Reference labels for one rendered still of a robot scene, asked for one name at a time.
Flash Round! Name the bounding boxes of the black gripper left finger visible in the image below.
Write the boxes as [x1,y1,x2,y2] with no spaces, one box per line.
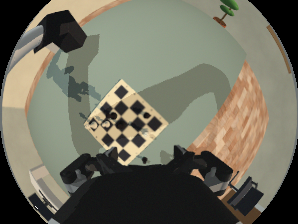
[60,146,133,196]

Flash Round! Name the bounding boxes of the chessboard with chess pieces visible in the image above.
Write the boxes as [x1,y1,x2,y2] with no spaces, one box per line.
[84,79,169,166]

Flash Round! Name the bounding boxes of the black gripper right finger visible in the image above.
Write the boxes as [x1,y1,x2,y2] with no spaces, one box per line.
[155,145,233,196]

